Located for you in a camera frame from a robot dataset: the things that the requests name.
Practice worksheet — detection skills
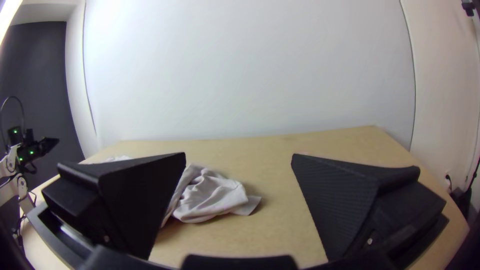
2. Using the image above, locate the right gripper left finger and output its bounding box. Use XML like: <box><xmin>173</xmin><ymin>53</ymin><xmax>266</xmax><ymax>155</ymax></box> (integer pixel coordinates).
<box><xmin>41</xmin><ymin>151</ymin><xmax>187</xmax><ymax>261</ymax></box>

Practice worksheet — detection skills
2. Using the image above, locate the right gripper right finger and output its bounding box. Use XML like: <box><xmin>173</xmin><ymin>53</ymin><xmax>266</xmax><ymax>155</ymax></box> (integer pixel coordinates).
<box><xmin>290</xmin><ymin>152</ymin><xmax>448</xmax><ymax>263</ymax></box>

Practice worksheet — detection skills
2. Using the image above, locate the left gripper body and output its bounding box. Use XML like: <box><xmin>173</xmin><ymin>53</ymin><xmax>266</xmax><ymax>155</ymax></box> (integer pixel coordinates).
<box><xmin>18</xmin><ymin>137</ymin><xmax>61</xmax><ymax>163</ymax></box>

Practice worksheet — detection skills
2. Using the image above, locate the light grey t-shirt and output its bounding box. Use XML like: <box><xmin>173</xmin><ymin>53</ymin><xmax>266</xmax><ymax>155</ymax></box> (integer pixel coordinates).
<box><xmin>95</xmin><ymin>154</ymin><xmax>263</xmax><ymax>228</ymax></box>

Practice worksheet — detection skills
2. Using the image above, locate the black cable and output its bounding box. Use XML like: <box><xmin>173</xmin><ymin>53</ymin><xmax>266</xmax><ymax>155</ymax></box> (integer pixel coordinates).
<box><xmin>0</xmin><ymin>95</ymin><xmax>26</xmax><ymax>151</ymax></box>

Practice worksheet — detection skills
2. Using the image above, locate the small black camera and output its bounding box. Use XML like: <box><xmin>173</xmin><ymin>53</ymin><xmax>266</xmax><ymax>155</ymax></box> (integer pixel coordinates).
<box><xmin>461</xmin><ymin>0</ymin><xmax>478</xmax><ymax>18</ymax></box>

